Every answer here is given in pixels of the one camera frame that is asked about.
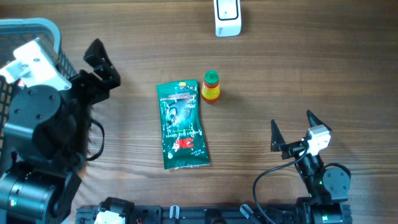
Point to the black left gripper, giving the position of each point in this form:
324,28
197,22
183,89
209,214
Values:
100,90

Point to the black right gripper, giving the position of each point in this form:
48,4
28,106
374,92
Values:
278,144

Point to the red yellow sauce bottle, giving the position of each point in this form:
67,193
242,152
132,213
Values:
210,90

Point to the green glove packet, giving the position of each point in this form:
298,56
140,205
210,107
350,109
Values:
183,139

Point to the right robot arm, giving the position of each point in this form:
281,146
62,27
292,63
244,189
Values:
327,184

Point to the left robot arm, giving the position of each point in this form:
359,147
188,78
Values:
47,130

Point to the white barcode scanner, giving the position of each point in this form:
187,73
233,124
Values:
228,22

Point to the grey plastic basket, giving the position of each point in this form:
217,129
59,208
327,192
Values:
16,32

